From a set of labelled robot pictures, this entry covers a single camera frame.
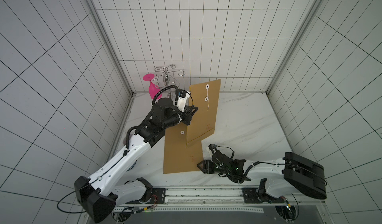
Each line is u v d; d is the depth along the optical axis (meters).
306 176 0.43
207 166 0.71
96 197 0.36
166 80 0.92
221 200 0.73
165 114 0.49
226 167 0.63
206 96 0.69
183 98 0.58
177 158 0.85
